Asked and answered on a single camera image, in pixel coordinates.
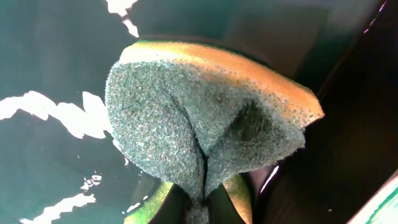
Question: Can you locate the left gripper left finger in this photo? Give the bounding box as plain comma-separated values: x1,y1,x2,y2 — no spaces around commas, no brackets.
152,185,191,224

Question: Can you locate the dark green small tray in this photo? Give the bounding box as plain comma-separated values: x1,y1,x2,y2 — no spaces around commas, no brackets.
1,0,383,223

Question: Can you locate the green yellow sponge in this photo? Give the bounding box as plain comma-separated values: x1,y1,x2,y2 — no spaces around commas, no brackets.
105,41,325,223

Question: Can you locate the white plate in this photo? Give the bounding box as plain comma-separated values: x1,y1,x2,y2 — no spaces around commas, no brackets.
347,170,398,224

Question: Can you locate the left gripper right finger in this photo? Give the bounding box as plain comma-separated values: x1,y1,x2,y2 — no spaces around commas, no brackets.
207,184,244,224

